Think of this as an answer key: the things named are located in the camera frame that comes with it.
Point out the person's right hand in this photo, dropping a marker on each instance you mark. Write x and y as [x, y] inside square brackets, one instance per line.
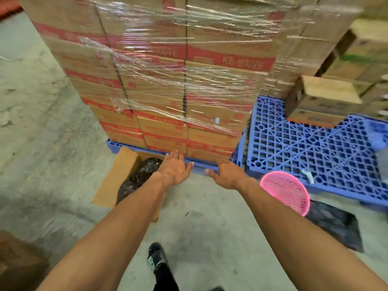
[230, 177]

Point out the person's left hand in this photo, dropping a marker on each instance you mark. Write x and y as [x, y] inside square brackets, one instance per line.
[173, 171]

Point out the person's right thumb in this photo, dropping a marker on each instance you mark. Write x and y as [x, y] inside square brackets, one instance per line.
[212, 173]

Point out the person's left thumb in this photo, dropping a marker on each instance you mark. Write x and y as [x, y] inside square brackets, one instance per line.
[188, 169]

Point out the person's right forearm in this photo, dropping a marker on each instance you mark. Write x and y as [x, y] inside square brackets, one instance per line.
[297, 239]

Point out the person's left forearm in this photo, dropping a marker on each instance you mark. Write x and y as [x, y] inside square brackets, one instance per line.
[118, 239]

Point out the blue plastic pallet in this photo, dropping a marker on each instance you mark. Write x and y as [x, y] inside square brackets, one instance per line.
[327, 151]
[200, 164]

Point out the black plastic bag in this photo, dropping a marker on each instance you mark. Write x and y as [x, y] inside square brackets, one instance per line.
[336, 222]
[142, 174]

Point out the open brown cardboard box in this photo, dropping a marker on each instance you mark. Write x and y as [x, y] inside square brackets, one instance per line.
[116, 178]

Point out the pink plastic basket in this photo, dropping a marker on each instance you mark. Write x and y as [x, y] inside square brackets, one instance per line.
[286, 190]

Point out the clear plastic stretch wrap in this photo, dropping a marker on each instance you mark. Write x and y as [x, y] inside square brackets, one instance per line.
[212, 81]

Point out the person's black shoe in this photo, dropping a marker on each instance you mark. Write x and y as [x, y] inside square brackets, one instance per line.
[157, 256]

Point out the small white plastic object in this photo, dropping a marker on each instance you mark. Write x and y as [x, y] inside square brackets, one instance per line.
[308, 176]

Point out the person's black trouser leg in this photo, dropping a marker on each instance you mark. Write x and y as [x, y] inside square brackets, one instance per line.
[165, 280]

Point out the stack of red-striped cardboard boxes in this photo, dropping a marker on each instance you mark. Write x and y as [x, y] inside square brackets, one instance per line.
[169, 33]

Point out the stack of plain cardboard boxes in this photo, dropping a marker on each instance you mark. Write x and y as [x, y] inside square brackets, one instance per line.
[330, 93]

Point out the brown cardboard piece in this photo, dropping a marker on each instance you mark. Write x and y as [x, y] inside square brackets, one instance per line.
[21, 263]

